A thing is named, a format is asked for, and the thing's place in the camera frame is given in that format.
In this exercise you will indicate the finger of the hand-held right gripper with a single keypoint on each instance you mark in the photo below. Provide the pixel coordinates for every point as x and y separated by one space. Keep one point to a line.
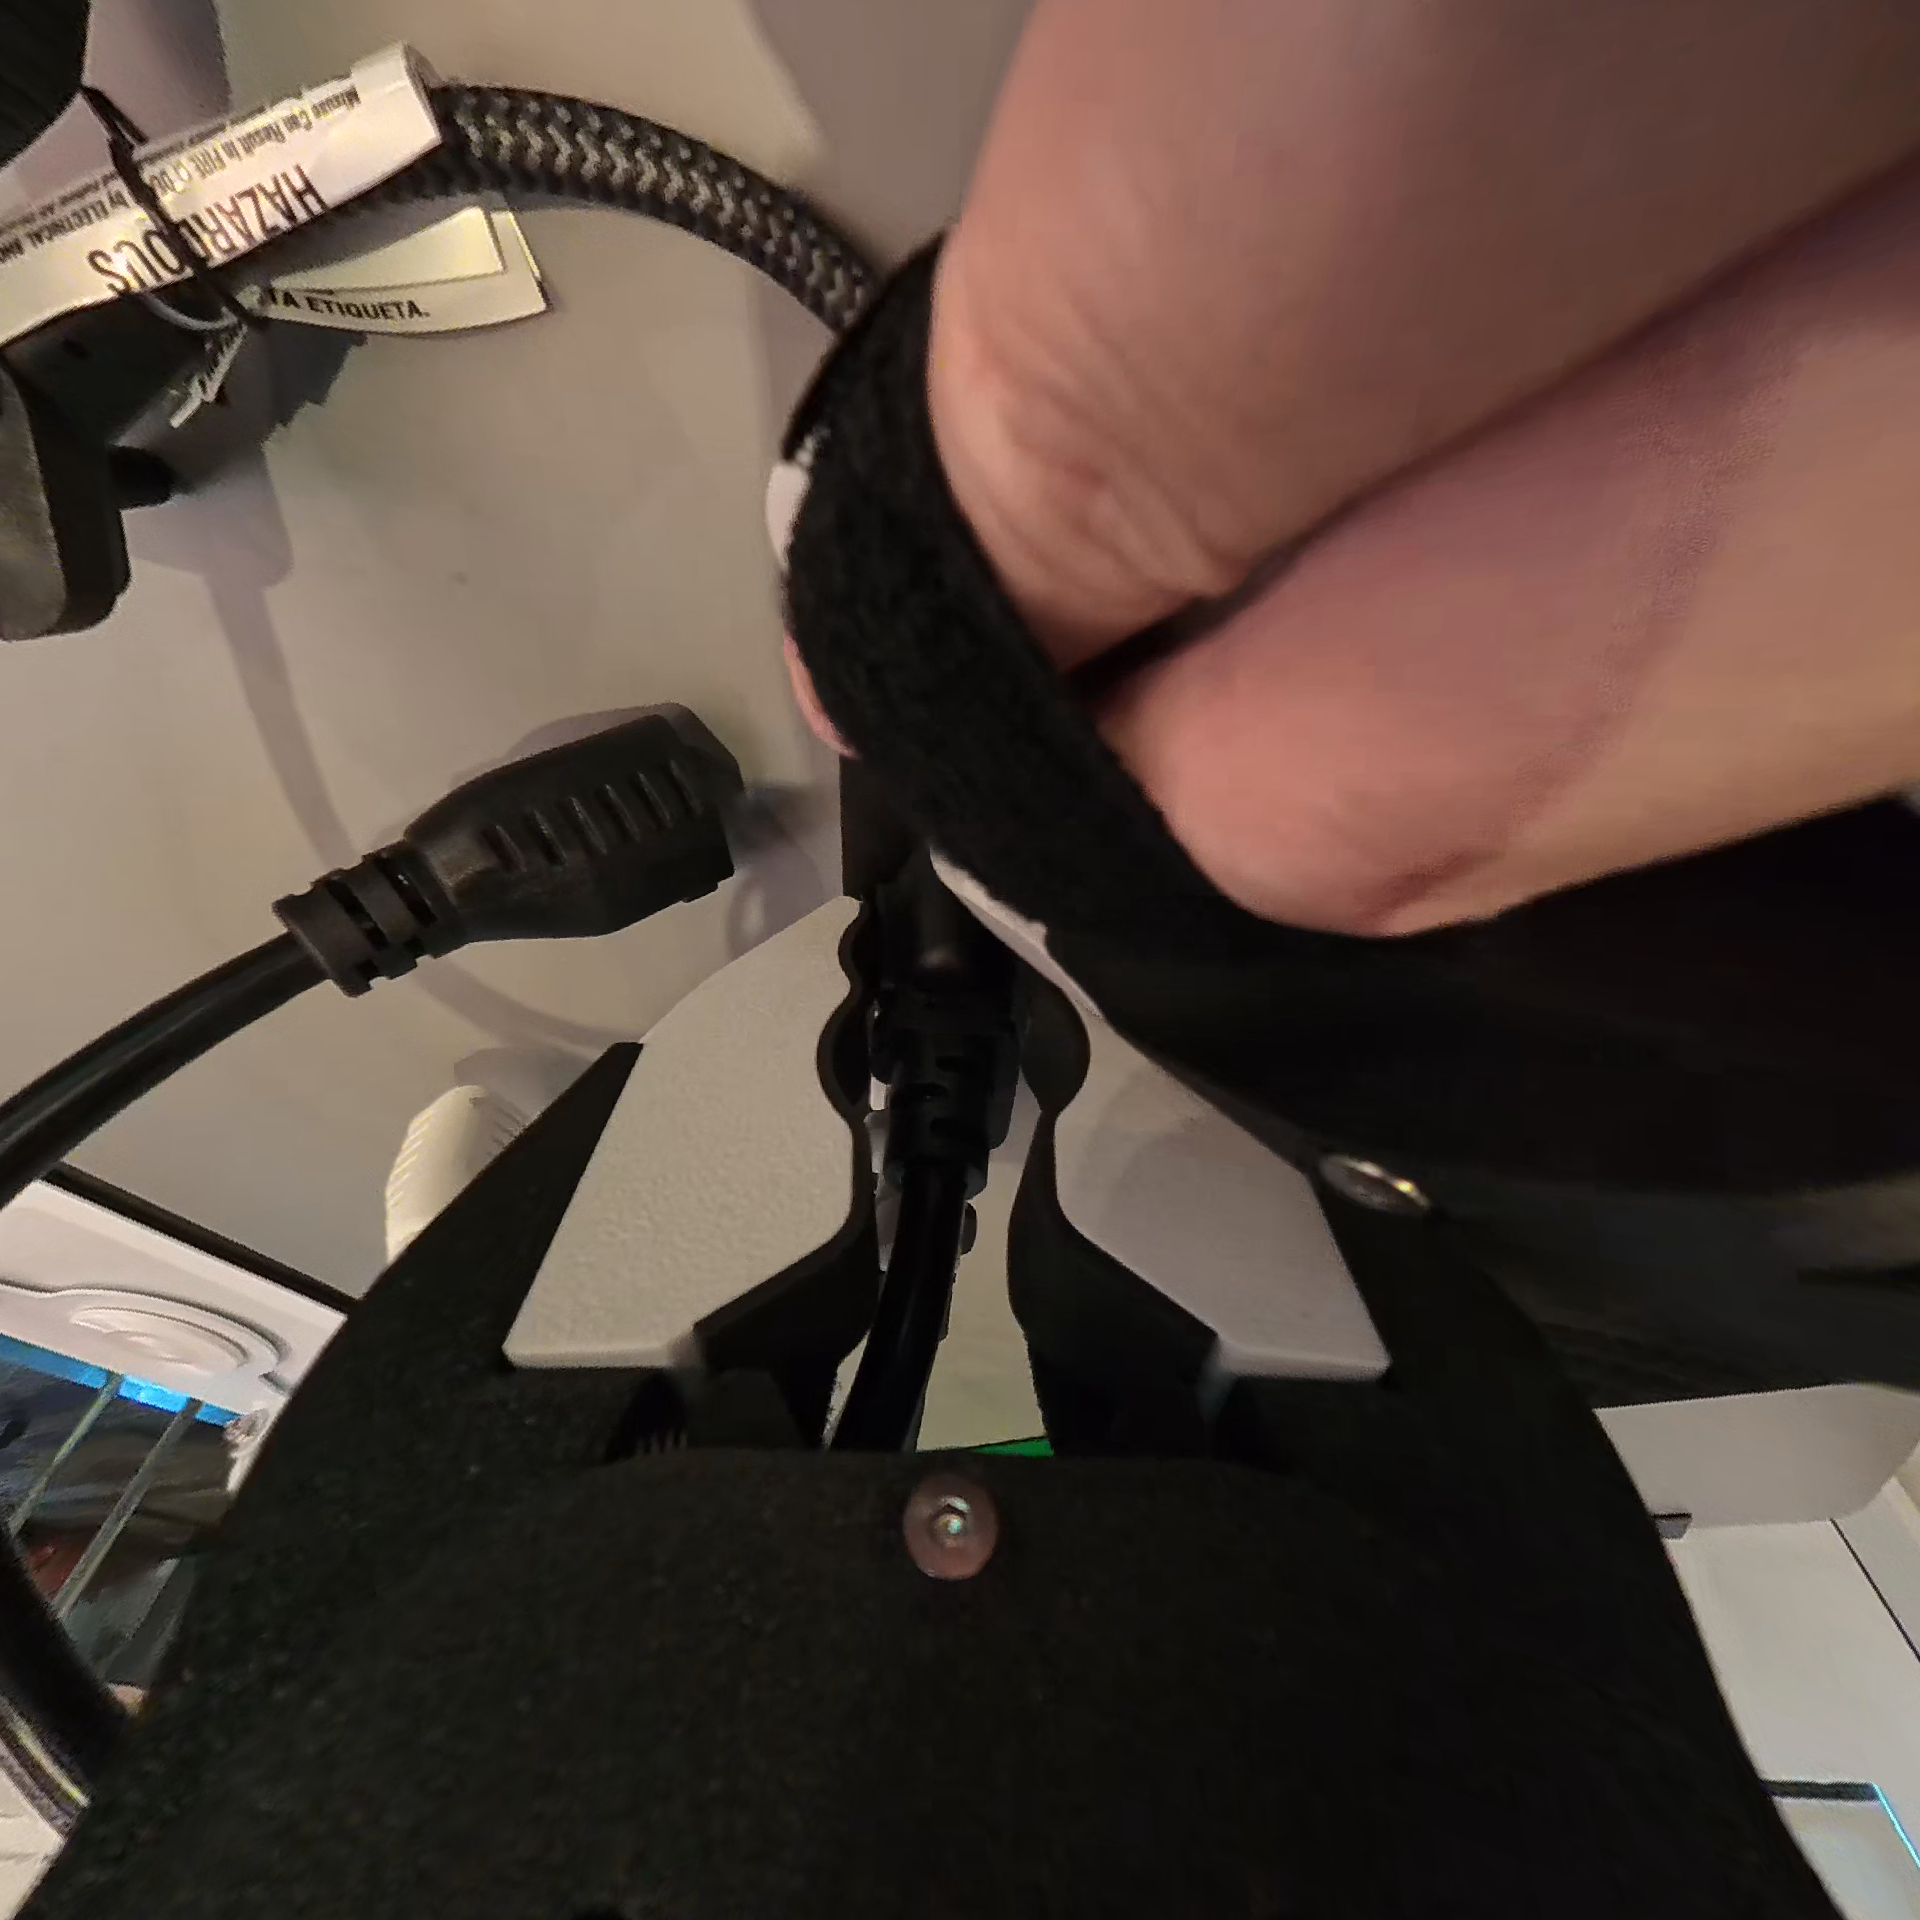
1034 953

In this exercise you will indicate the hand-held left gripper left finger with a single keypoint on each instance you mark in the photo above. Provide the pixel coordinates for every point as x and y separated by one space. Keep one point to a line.
705 1185

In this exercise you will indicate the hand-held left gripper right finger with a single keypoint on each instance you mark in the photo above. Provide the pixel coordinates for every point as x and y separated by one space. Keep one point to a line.
1200 1245

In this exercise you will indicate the person's right hand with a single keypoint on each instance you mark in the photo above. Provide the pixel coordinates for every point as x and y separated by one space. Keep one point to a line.
1424 451

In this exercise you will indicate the white cabinet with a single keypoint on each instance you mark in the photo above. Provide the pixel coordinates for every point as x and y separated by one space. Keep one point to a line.
1845 1650

